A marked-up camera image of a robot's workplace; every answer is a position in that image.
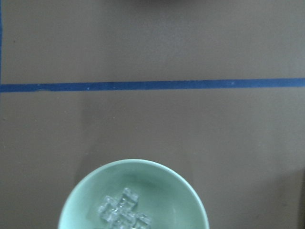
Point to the pale green bowl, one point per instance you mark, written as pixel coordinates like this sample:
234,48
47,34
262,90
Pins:
166,197

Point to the ice cubes in cup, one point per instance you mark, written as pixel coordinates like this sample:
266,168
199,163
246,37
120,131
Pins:
121,213

